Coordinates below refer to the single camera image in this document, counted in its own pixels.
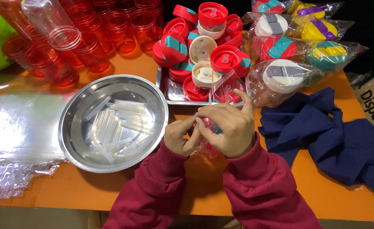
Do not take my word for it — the rectangular steel tray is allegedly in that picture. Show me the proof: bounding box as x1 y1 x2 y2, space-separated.
155 65 252 107

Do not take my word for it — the heap of clear plastic straws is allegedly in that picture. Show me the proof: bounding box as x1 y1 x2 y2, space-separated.
83 95 156 164

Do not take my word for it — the clear plastic bottle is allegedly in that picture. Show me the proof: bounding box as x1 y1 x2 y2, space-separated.
21 0 83 51

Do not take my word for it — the single red bottle lid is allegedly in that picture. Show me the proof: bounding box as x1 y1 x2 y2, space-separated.
202 117 223 154

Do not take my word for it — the pile of red cream lids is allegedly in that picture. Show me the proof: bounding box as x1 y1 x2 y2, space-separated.
152 2 252 103

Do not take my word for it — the stack of clear plastic sheets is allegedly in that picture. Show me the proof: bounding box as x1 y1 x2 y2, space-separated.
0 83 67 200

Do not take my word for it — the person's right hand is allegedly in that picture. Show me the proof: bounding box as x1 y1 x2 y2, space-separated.
195 89 256 159

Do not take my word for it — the clear plastic bag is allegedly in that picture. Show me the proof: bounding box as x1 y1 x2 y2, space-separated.
192 69 248 160

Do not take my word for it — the group of red plastic bottles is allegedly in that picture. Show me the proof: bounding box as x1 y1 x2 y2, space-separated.
0 0 164 88

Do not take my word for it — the dark blue cloth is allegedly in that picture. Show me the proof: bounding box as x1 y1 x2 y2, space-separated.
258 87 374 198

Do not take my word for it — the heap of bagged colourful lids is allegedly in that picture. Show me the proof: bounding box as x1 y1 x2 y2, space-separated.
241 0 369 108

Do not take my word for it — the person's left hand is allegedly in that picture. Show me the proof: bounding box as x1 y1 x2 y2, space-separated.
163 114 203 157

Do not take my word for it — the round steel bowl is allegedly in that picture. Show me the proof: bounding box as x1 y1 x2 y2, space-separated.
58 74 169 174

